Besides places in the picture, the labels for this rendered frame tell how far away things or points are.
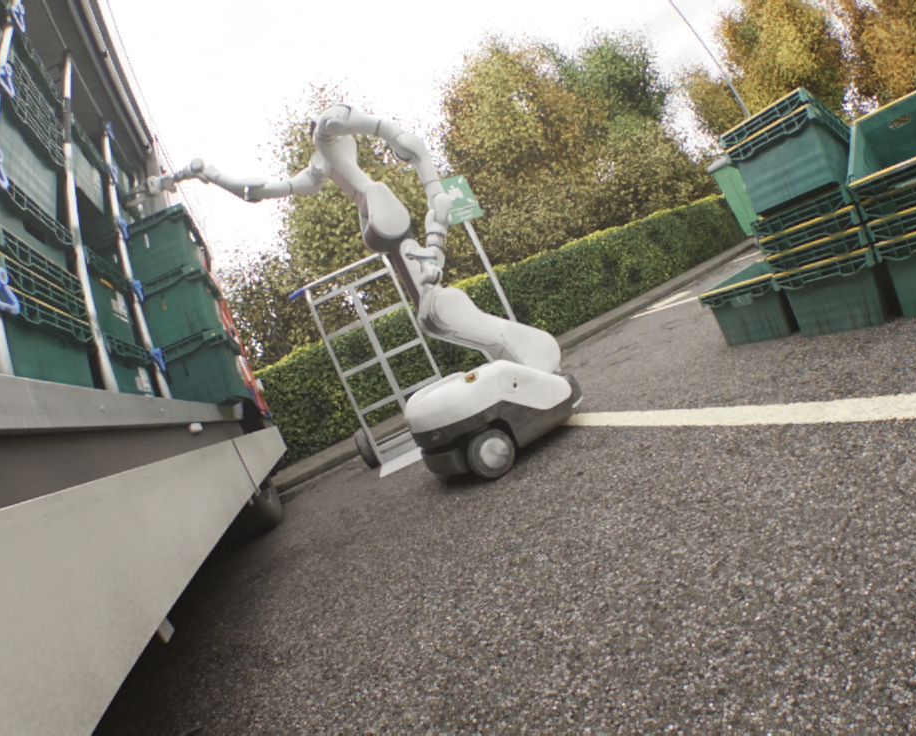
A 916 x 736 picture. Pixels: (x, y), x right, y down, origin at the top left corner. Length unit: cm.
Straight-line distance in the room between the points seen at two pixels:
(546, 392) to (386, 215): 88
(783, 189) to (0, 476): 180
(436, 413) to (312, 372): 290
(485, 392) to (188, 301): 113
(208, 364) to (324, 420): 263
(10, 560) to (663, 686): 69
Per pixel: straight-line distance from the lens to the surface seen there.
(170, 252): 179
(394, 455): 269
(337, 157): 181
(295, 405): 416
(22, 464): 55
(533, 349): 171
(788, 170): 156
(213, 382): 162
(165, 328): 170
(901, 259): 149
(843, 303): 158
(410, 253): 146
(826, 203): 151
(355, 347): 422
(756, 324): 182
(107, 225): 196
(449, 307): 159
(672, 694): 57
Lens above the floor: 46
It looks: 2 degrees down
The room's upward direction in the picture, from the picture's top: 25 degrees counter-clockwise
